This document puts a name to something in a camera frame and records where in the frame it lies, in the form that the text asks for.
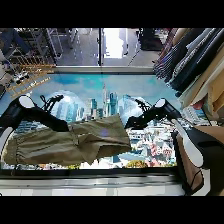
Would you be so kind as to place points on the khaki pants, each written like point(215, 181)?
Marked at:
point(66, 143)

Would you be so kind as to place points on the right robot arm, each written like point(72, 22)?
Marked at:
point(163, 111)

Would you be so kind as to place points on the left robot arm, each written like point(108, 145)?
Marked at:
point(33, 115)

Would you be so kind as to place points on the brown clothes hanger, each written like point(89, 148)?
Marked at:
point(36, 69)
point(28, 85)

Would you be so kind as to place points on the heap of clothes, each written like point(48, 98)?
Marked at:
point(190, 56)

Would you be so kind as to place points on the silver frame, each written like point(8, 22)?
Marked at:
point(83, 183)

